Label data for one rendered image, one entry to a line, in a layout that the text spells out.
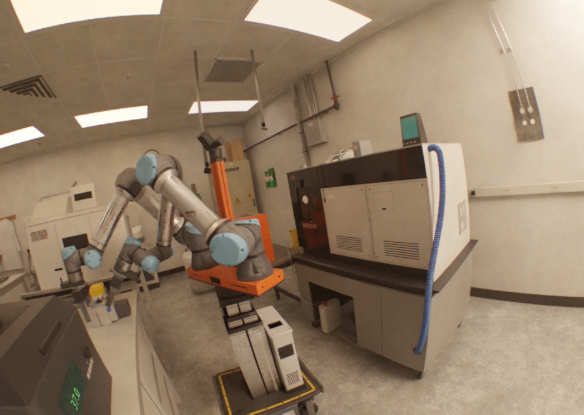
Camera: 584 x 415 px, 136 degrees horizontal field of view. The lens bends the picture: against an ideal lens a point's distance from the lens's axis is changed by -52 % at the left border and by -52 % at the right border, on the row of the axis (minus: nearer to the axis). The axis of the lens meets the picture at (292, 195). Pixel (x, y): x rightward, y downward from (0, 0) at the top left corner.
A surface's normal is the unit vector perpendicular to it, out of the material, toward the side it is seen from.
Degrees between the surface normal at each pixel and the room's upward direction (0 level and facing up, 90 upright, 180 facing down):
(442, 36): 90
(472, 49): 90
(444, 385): 0
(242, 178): 90
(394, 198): 90
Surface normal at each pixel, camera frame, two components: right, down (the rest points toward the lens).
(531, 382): -0.17, -0.98
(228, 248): -0.07, 0.18
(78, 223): 0.55, -0.04
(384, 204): -0.82, 0.18
